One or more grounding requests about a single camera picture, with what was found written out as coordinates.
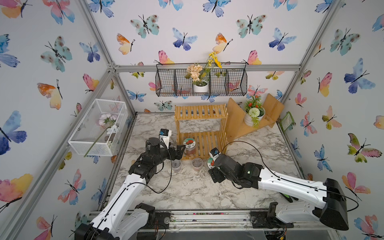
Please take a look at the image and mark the purple seed plastic jar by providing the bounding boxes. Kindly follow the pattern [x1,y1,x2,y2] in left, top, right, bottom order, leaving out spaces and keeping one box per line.
[172,160,182,173]

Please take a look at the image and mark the red seed plastic jar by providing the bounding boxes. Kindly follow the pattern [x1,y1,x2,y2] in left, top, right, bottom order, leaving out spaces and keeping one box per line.
[192,158,204,172]

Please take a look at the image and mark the tomato lid jar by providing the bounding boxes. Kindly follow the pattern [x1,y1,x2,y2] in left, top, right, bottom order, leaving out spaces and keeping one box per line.
[184,138,197,156]
[207,158,215,169]

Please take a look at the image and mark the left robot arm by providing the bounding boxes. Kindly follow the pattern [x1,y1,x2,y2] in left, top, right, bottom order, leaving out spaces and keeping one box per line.
[74,137,186,240]

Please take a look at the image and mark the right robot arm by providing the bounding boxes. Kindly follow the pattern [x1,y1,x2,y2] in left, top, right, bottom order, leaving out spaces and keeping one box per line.
[209,155,349,231]

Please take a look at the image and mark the bamboo two-tier shelf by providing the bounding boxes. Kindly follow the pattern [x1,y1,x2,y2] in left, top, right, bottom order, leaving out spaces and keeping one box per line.
[175,104,228,160]

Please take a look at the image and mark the wooden angled plant stand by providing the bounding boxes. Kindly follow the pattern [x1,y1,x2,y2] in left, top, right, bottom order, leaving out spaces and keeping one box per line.
[225,94,285,142]

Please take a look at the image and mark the pink artificial flower stem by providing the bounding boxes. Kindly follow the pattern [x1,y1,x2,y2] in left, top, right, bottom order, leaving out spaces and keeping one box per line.
[84,113,119,157]

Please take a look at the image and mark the potted red white flowers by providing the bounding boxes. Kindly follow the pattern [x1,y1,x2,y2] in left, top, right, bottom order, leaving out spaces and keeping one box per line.
[244,96,266,128]

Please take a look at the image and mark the green black work glove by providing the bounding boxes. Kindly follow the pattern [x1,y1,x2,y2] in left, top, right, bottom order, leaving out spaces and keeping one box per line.
[281,193,299,203]

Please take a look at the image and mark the green framed small sign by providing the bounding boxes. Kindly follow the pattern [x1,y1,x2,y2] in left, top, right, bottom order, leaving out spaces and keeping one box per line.
[280,112,296,132]

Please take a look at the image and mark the white pot peach flowers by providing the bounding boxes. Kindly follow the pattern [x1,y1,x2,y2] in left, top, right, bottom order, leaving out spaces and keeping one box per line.
[185,64,209,94]

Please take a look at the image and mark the yellow artificial flower sprig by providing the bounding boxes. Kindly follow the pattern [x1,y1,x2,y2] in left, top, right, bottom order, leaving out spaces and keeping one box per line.
[207,52,222,69]

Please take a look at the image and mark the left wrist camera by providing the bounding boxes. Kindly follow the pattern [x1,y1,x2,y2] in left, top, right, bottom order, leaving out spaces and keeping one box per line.
[159,129,172,149]

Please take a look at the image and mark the white mesh wall basket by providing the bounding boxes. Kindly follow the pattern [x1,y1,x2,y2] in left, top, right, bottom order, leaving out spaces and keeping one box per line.
[68,99,129,157]

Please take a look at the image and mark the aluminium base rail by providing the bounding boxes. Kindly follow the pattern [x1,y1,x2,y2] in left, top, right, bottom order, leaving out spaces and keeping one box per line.
[119,209,338,233]

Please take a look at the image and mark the black wire wall basket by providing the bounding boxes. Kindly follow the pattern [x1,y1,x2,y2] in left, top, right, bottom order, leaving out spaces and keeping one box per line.
[155,63,248,97]

